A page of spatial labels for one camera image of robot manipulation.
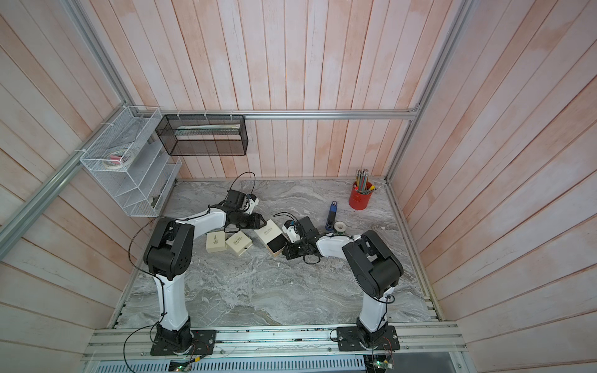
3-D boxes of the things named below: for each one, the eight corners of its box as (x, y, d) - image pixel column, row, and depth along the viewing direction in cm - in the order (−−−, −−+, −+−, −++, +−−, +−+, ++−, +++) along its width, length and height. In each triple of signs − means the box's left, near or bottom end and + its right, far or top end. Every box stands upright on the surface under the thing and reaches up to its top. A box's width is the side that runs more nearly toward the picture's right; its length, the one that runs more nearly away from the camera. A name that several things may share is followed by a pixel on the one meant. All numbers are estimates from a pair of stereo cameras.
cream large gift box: (208, 254, 96) (205, 249, 92) (209, 237, 100) (206, 232, 97) (226, 251, 96) (224, 246, 93) (226, 234, 101) (224, 230, 98)
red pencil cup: (351, 211, 110) (356, 194, 101) (348, 198, 115) (353, 181, 106) (368, 211, 110) (375, 194, 101) (364, 198, 115) (371, 181, 106)
